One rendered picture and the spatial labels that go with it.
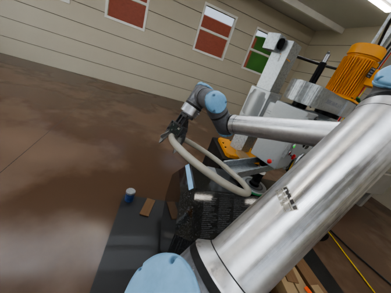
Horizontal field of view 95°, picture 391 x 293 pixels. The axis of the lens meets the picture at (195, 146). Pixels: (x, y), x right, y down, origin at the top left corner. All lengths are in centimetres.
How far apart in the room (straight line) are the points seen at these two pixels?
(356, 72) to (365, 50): 15
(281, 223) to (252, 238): 5
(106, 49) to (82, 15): 98
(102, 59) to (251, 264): 723
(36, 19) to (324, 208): 782
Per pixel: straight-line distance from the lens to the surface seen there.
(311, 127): 67
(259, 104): 212
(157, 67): 717
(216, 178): 68
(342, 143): 41
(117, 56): 723
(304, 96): 126
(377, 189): 508
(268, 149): 135
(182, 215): 133
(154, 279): 34
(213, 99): 77
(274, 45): 217
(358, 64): 195
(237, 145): 231
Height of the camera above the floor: 161
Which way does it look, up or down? 25 degrees down
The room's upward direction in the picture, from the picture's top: 20 degrees clockwise
